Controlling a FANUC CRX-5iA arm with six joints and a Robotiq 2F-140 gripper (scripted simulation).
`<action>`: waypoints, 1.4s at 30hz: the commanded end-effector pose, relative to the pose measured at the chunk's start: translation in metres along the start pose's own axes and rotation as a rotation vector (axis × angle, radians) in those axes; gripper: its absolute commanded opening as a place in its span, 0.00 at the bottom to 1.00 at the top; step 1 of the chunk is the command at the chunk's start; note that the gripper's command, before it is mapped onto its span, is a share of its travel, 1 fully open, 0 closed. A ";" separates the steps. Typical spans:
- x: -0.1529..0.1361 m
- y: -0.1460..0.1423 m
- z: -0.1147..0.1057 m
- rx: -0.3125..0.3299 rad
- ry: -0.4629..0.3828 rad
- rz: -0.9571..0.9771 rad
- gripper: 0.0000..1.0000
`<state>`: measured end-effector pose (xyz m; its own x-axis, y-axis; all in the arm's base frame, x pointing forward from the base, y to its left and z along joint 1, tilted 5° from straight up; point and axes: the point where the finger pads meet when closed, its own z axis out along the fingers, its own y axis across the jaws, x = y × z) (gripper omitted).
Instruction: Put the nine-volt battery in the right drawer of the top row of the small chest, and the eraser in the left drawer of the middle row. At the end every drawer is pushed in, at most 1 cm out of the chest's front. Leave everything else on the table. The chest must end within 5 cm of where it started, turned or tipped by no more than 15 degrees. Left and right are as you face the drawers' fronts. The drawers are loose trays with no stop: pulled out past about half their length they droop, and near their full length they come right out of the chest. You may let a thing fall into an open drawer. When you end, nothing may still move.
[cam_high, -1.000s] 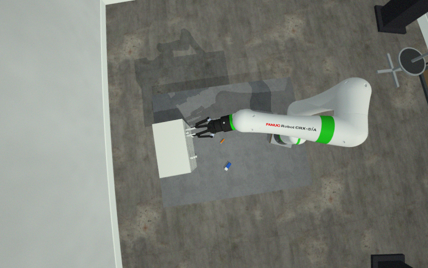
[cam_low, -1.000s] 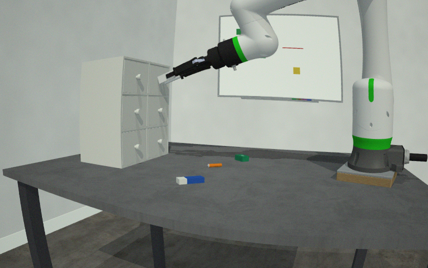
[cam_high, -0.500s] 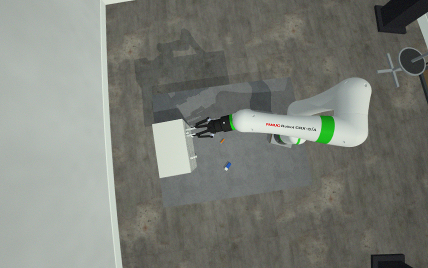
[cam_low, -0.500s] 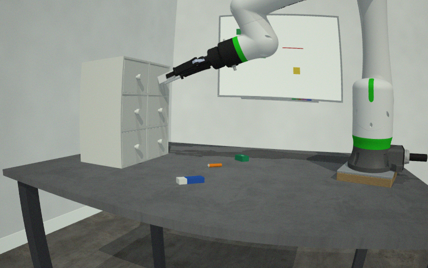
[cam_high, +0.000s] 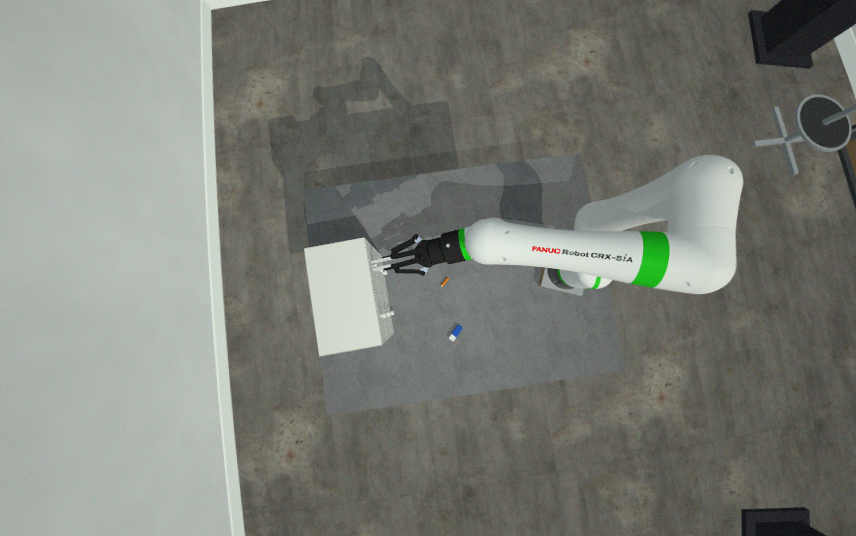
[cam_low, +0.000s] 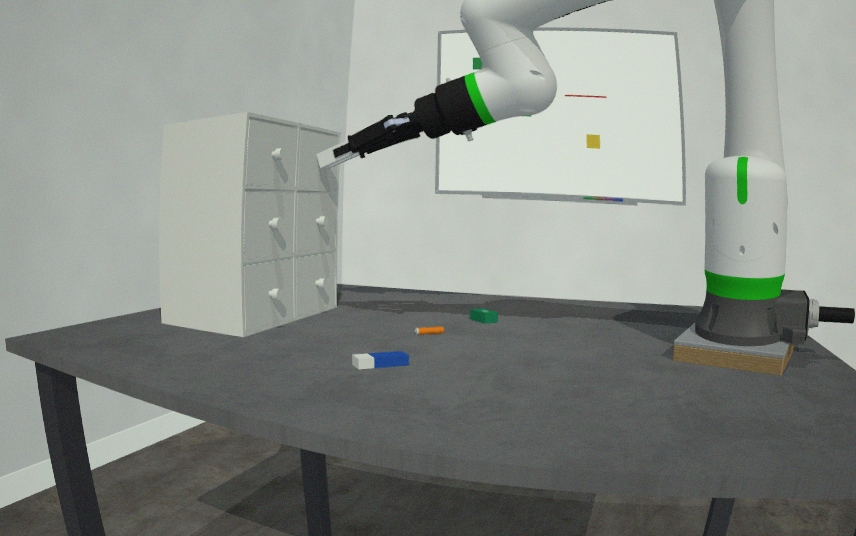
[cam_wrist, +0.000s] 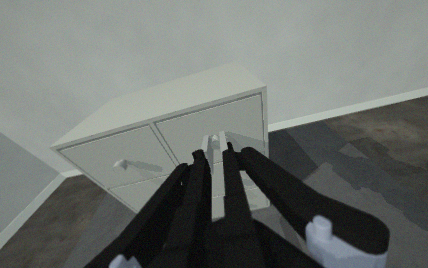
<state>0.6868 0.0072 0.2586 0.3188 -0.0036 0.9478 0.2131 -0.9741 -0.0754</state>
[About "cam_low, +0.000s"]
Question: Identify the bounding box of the green nine-volt battery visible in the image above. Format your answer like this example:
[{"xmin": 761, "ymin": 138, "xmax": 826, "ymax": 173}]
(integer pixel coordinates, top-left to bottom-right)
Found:
[{"xmin": 470, "ymin": 308, "xmax": 498, "ymax": 324}]

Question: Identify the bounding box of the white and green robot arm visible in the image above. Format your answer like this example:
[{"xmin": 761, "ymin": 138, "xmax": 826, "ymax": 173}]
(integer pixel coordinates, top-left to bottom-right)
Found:
[{"xmin": 435, "ymin": 0, "xmax": 855, "ymax": 346}]

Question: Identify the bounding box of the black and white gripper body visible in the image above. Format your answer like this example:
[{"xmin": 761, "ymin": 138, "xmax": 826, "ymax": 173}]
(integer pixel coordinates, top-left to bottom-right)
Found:
[{"xmin": 392, "ymin": 93, "xmax": 451, "ymax": 139}]

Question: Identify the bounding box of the orange battery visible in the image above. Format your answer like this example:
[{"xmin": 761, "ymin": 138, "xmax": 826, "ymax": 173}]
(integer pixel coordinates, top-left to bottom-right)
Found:
[{"xmin": 415, "ymin": 327, "xmax": 444, "ymax": 335}]

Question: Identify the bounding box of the white small chest of drawers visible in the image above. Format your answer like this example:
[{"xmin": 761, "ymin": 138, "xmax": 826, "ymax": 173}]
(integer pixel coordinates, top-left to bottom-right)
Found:
[{"xmin": 159, "ymin": 112, "xmax": 341, "ymax": 337}]

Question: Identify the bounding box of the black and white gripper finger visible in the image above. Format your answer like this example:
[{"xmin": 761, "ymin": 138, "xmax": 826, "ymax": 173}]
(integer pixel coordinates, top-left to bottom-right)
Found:
[
  {"xmin": 326, "ymin": 131, "xmax": 420, "ymax": 169},
  {"xmin": 317, "ymin": 112, "xmax": 414, "ymax": 168}
]

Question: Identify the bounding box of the blue and white eraser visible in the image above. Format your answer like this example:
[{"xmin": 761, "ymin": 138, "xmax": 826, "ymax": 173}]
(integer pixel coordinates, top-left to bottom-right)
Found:
[{"xmin": 352, "ymin": 351, "xmax": 409, "ymax": 369}]

